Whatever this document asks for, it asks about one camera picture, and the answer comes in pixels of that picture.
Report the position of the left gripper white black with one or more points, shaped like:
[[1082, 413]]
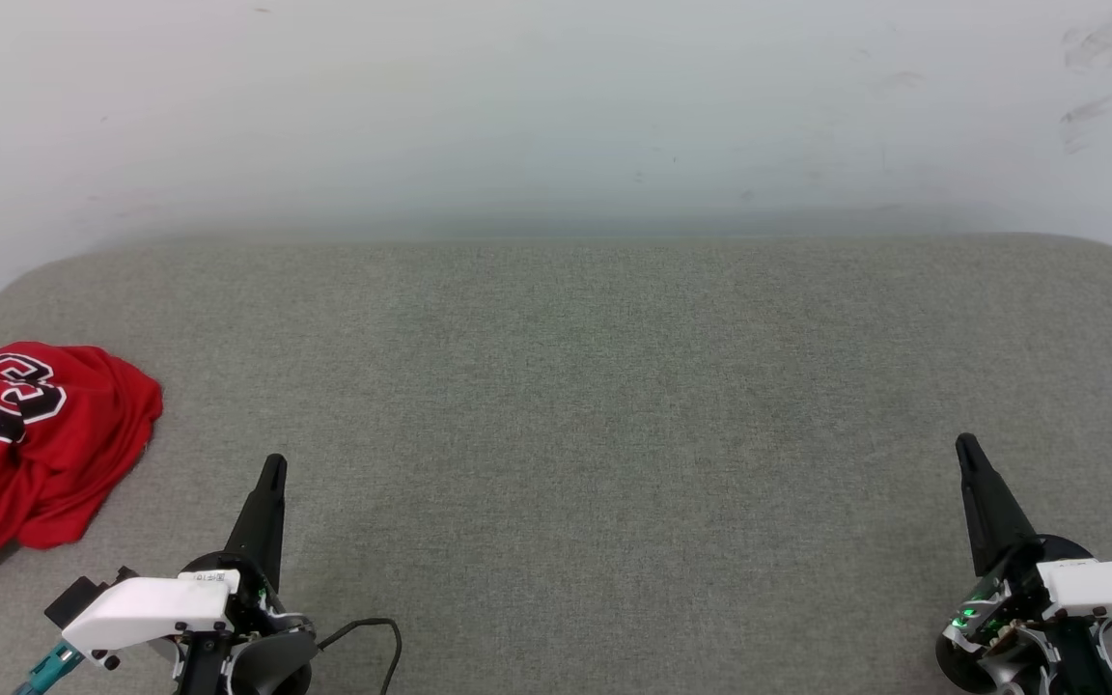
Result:
[[151, 608]]

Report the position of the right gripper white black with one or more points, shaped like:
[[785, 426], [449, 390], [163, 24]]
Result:
[[1106, 589]]

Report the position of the red basketball jersey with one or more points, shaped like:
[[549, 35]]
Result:
[[54, 463]]

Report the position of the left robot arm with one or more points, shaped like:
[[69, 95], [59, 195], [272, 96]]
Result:
[[276, 666]]

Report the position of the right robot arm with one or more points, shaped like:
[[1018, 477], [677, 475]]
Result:
[[1082, 666]]

